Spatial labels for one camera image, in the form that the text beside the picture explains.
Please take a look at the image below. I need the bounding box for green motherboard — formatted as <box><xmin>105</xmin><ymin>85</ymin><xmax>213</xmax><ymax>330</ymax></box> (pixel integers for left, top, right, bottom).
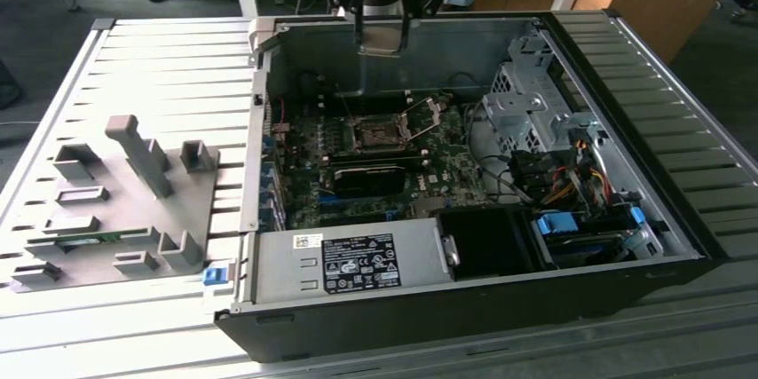
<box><xmin>259</xmin><ymin>97</ymin><xmax>538</xmax><ymax>233</ymax></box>

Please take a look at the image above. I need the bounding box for grey parts rack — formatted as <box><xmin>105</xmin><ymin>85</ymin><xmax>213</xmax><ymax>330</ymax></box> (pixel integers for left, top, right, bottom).
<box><xmin>8</xmin><ymin>114</ymin><xmax>221</xmax><ymax>295</ymax></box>

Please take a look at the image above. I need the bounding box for black graphics card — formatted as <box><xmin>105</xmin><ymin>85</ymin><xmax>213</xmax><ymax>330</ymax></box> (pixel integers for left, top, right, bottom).
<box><xmin>329</xmin><ymin>163</ymin><xmax>411</xmax><ymax>199</ymax></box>

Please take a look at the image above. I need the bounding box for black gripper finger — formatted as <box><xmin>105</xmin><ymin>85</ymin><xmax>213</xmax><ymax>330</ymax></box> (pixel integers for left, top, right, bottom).
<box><xmin>311</xmin><ymin>0</ymin><xmax>375</xmax><ymax>48</ymax></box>
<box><xmin>395</xmin><ymin>0</ymin><xmax>458</xmax><ymax>51</ymax></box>

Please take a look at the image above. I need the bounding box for green RAM stick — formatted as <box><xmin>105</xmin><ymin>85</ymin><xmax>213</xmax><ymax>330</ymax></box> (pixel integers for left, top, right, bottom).
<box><xmin>53</xmin><ymin>228</ymin><xmax>151</xmax><ymax>250</ymax></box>

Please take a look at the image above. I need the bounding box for blue plastic case latch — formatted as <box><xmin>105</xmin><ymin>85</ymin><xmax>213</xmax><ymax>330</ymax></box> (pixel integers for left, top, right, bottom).
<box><xmin>201</xmin><ymin>266</ymin><xmax>229</xmax><ymax>287</ymax></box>

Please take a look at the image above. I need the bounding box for silver CPU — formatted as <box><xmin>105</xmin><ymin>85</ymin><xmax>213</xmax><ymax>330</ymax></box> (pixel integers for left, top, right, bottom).
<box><xmin>356</xmin><ymin>27</ymin><xmax>405</xmax><ymax>59</ymax></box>

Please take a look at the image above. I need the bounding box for CPU socket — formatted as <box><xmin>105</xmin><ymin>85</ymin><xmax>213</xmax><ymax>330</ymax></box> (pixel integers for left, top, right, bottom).
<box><xmin>352</xmin><ymin>113</ymin><xmax>413</xmax><ymax>152</ymax></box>

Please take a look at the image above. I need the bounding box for black open PC case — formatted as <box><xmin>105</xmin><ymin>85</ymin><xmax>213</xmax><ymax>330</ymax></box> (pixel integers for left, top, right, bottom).
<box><xmin>212</xmin><ymin>9</ymin><xmax>731</xmax><ymax>365</ymax></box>

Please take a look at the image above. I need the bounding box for yellow red wire bundle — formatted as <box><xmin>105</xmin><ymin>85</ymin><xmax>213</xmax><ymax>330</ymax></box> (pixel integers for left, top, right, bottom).
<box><xmin>547</xmin><ymin>164</ymin><xmax>612</xmax><ymax>211</ymax></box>

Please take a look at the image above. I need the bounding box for blue plastic clip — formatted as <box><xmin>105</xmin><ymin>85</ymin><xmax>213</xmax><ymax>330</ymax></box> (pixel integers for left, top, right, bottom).
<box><xmin>626</xmin><ymin>203</ymin><xmax>647</xmax><ymax>230</ymax></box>

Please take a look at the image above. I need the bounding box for blue disk carrier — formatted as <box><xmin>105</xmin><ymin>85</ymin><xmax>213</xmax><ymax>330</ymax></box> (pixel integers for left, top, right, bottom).
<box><xmin>531</xmin><ymin>209</ymin><xmax>580</xmax><ymax>237</ymax></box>

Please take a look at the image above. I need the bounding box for grey flat wire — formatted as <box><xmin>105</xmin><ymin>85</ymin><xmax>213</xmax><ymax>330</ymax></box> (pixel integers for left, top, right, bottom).
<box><xmin>476</xmin><ymin>166</ymin><xmax>538</xmax><ymax>205</ymax></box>

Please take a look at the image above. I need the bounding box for silver metal drive cage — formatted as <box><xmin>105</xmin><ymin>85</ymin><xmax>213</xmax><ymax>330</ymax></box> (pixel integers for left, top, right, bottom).
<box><xmin>479</xmin><ymin>26</ymin><xmax>612</xmax><ymax>154</ymax></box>

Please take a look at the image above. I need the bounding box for black RAM slot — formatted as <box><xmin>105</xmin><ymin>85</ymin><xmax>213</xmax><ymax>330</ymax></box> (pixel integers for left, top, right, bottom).
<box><xmin>327</xmin><ymin>151</ymin><xmax>420</xmax><ymax>168</ymax></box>

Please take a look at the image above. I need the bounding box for metal socket cover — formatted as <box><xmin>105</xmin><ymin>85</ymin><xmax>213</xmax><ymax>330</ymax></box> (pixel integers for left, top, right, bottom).
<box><xmin>400</xmin><ymin>99</ymin><xmax>444</xmax><ymax>141</ymax></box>

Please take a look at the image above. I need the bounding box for black hard disk drive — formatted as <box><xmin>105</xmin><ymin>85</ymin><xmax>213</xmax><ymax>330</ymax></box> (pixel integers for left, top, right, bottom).
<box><xmin>542</xmin><ymin>230</ymin><xmax>634</xmax><ymax>267</ymax></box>

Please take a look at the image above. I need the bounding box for silver metal latch handle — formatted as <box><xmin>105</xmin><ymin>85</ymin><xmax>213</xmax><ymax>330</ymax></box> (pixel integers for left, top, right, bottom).
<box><xmin>438</xmin><ymin>233</ymin><xmax>463</xmax><ymax>268</ymax></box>

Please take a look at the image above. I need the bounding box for silver power supply unit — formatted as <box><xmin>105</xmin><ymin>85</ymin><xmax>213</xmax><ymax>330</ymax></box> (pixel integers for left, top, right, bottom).
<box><xmin>251</xmin><ymin>218</ymin><xmax>460</xmax><ymax>305</ymax></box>

